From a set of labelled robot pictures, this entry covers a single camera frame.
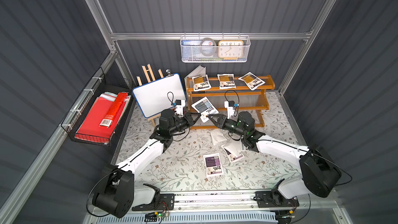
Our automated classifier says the yellow square clock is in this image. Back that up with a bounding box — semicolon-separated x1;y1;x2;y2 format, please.
218;40;244;60

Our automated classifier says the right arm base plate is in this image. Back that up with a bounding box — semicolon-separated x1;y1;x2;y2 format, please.
254;191;300;208

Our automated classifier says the yellow coffee bag top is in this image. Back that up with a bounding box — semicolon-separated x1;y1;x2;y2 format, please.
192;75;211;92

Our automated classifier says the white wire wall basket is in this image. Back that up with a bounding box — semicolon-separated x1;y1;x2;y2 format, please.
180;34;251;63

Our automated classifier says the dark blue coffee bag under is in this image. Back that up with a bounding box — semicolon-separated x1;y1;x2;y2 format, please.
192;97;219;123

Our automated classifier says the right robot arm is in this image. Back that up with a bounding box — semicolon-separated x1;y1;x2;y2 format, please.
207;112;342;200

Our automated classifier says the purple coffee bag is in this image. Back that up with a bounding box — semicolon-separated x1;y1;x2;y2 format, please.
203;153;224;178
224;150;244;163

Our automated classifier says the round grey tape roll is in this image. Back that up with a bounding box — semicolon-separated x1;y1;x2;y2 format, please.
200;37;216;57

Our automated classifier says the yellow coffee bag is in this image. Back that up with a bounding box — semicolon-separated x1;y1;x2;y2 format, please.
192;75;211;92
238;72;265;91
217;74;236;90

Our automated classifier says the white coffee bag face-down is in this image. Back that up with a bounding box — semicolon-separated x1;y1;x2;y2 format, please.
209;129;227;145

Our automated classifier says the wooden easel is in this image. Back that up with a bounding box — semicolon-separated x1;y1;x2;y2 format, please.
133;64;172;127

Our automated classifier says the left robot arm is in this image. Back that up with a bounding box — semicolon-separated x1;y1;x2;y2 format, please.
86;109;201;218

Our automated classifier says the red long box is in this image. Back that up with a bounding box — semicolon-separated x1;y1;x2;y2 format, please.
100;92;128;127

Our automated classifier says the blue box in basket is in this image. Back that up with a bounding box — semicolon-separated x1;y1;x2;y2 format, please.
181;40;202;46

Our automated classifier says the red folder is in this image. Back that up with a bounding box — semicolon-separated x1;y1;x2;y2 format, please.
75;92;131;144

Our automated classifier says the wooden two-tier shelf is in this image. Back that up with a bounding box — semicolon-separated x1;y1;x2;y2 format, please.
185;75;275;128

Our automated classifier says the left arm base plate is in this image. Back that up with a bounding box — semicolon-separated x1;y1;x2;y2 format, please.
132;194;175;212

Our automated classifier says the whiteboard with blue frame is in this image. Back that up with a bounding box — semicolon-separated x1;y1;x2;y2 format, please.
132;73;187;118

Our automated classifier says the yellow coffee bag front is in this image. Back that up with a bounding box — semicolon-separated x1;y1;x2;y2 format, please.
238;72;265;91

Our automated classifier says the black wire side basket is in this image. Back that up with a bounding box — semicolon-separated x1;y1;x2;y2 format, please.
61;68;133;146

